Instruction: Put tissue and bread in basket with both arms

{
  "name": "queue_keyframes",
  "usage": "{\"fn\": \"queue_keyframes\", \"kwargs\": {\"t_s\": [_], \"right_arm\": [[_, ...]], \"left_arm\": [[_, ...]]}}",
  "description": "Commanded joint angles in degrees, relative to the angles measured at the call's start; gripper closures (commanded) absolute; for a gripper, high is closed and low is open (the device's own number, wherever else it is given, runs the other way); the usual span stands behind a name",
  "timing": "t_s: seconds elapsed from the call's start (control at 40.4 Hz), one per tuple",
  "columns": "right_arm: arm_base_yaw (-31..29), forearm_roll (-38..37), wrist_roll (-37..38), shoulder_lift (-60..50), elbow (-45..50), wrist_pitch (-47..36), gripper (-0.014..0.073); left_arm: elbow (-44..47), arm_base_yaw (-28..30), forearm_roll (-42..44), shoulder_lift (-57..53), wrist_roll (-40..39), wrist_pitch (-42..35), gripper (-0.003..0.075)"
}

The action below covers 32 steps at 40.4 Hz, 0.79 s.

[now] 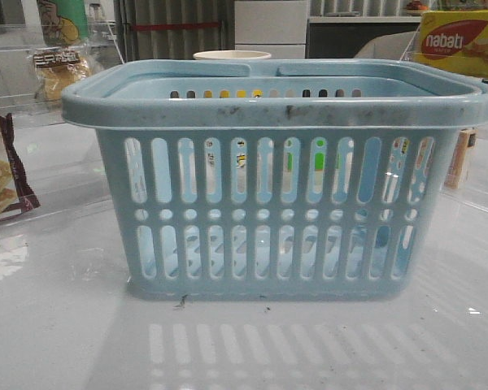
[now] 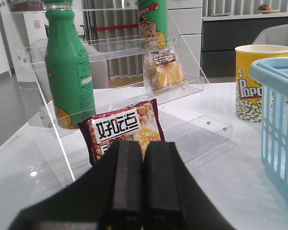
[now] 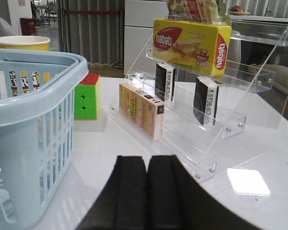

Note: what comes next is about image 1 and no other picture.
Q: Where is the packaged bread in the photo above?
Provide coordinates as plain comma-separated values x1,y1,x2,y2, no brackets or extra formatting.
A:
33,45,92,101

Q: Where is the light blue plastic basket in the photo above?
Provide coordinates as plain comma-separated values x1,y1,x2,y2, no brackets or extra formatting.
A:
62,59,488,300

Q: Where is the cream paper cup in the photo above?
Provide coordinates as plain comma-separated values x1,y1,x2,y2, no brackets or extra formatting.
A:
194,50,272,61

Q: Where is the white cabinet in background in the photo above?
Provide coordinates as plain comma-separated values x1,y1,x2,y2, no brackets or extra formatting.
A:
234,1,310,59

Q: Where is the brown small box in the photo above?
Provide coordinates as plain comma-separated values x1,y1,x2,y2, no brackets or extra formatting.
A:
444,128,477,189

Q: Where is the maroon cracker snack bag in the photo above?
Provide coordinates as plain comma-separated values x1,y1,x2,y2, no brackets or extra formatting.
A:
0,114,40,221

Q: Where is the green yellow cartoon snack bag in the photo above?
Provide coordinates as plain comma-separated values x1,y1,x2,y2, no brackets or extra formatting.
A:
37,0,89,46

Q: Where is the clear acrylic left shelf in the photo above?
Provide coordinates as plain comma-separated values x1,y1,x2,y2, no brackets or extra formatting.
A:
0,21,122,128

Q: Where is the yellow nabati wafer box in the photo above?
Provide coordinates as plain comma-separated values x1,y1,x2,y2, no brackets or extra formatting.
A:
412,11,488,80

